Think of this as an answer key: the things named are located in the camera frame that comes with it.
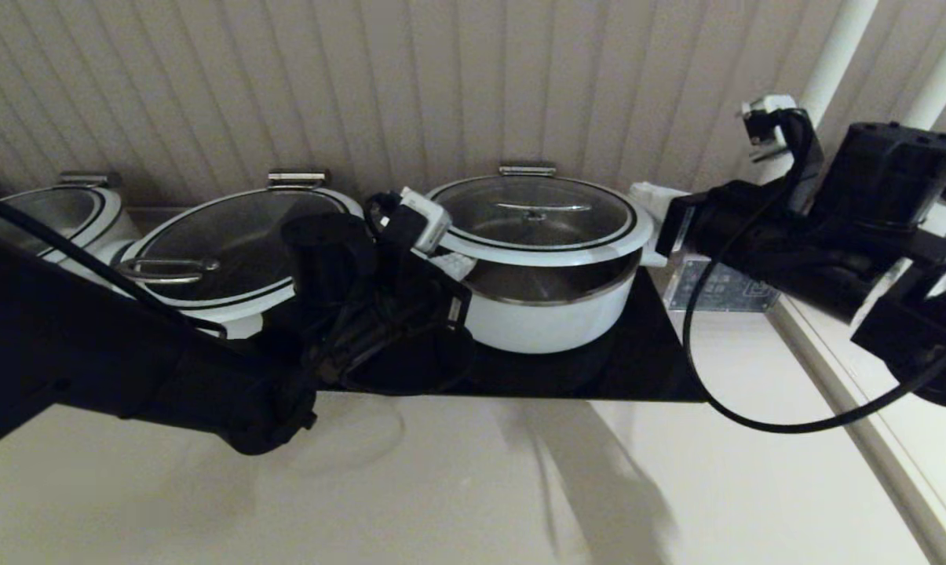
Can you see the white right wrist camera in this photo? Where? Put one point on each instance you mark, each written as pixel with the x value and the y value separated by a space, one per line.
pixel 767 106

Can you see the small white pot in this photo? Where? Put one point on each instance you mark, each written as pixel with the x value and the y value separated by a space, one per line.
pixel 551 326

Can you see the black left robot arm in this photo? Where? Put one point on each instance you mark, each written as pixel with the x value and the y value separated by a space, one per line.
pixel 88 345

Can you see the small glass pot lid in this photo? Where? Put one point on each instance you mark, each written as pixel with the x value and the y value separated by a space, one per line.
pixel 504 204

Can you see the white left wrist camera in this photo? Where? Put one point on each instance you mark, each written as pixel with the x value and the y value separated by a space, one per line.
pixel 429 220

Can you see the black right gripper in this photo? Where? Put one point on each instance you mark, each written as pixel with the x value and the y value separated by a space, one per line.
pixel 794 235

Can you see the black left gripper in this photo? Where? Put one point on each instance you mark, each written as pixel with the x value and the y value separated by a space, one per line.
pixel 339 282

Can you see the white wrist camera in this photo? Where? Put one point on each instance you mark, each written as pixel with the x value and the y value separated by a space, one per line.
pixel 767 106
pixel 429 220

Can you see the black glass induction cooktop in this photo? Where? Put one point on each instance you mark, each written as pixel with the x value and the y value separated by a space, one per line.
pixel 598 377

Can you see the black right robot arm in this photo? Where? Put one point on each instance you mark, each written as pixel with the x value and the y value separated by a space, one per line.
pixel 928 345

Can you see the grey acrylic sign plaque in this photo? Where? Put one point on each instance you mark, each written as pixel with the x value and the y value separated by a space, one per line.
pixel 716 294

